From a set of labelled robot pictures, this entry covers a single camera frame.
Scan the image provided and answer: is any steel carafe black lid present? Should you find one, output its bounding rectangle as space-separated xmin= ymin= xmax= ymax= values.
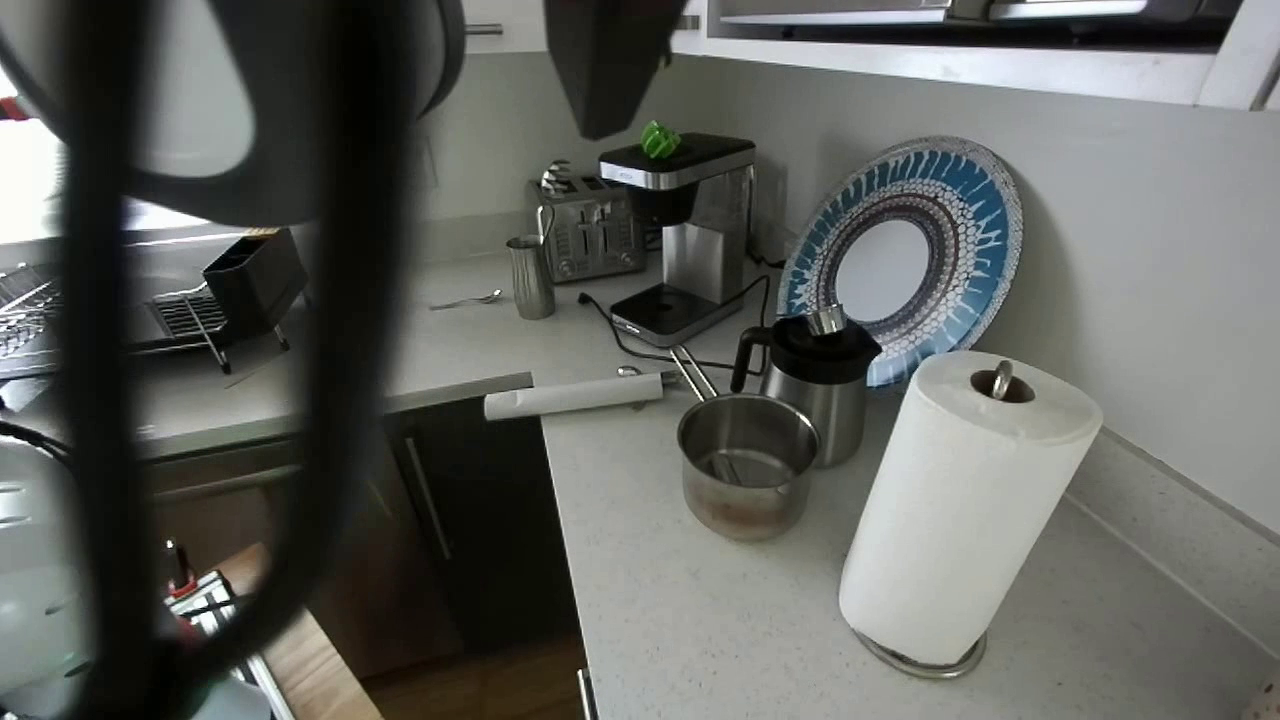
xmin=726 ymin=300 xmax=884 ymax=472

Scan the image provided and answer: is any white rolling pin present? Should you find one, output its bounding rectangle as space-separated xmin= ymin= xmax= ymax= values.
xmin=479 ymin=369 xmax=668 ymax=426

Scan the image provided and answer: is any blue patterned decorative plate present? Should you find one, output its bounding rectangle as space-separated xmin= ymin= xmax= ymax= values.
xmin=772 ymin=130 xmax=1028 ymax=395

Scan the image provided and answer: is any dark cabinet door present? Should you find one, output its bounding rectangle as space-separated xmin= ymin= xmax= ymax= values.
xmin=380 ymin=395 xmax=578 ymax=661

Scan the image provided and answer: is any white microwave cabinet frame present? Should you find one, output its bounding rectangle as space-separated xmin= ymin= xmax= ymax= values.
xmin=668 ymin=0 xmax=1280 ymax=115

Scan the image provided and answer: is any stainless steel microwave body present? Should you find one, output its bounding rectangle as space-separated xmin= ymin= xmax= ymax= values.
xmin=708 ymin=0 xmax=1248 ymax=39

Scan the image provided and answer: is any black coffee machine cable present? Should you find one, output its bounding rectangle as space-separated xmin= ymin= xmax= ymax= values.
xmin=570 ymin=271 xmax=779 ymax=371

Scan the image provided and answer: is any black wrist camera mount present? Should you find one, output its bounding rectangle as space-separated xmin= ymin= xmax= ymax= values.
xmin=541 ymin=0 xmax=690 ymax=142

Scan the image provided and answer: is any brown dishwasher front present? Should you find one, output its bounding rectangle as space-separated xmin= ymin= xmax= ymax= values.
xmin=133 ymin=431 xmax=403 ymax=672

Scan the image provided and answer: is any wire dish rack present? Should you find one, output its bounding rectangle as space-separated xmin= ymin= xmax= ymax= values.
xmin=0 ymin=253 xmax=294 ymax=380

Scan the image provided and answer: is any steel saucepan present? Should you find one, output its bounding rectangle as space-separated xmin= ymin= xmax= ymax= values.
xmin=664 ymin=343 xmax=822 ymax=546

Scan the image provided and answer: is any white paper towel roll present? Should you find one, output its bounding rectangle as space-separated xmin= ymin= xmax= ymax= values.
xmin=830 ymin=348 xmax=1107 ymax=672

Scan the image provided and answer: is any steel paper towel holder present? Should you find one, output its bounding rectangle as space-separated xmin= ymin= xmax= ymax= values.
xmin=849 ymin=355 xmax=1038 ymax=683

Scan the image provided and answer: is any small green plastic object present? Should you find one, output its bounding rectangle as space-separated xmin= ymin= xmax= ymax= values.
xmin=632 ymin=115 xmax=687 ymax=167

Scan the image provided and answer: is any steel utensil cup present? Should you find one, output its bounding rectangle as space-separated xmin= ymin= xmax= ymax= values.
xmin=502 ymin=231 xmax=560 ymax=322

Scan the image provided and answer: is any steel spoon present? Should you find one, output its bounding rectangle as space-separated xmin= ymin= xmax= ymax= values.
xmin=423 ymin=282 xmax=512 ymax=321

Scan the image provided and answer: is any black steel coffee machine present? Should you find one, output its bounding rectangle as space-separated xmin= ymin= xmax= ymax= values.
xmin=593 ymin=127 xmax=790 ymax=355

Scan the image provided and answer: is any steel toaster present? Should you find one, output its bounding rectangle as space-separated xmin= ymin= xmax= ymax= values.
xmin=526 ymin=174 xmax=651 ymax=287

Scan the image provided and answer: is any black cutlery caddy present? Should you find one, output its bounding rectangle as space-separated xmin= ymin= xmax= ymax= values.
xmin=200 ymin=223 xmax=317 ymax=343

